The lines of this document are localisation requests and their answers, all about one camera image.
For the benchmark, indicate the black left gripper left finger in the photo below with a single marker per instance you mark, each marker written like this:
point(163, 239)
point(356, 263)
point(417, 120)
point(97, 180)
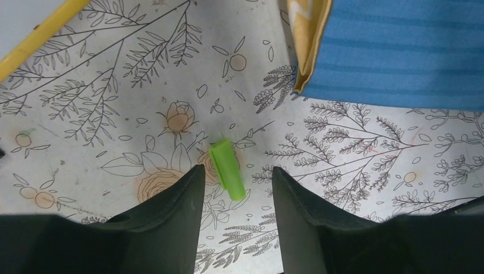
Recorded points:
point(159, 235)

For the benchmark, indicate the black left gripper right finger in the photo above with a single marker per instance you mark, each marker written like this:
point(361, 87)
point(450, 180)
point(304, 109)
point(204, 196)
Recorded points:
point(317, 237)

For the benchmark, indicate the green marker cap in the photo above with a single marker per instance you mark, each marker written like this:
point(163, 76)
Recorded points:
point(227, 168)

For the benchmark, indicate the yellow framed whiteboard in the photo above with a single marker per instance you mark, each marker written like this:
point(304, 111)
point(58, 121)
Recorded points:
point(27, 25)

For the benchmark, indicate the blue pikachu cloth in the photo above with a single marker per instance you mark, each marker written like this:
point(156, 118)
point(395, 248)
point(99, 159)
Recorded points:
point(411, 54)

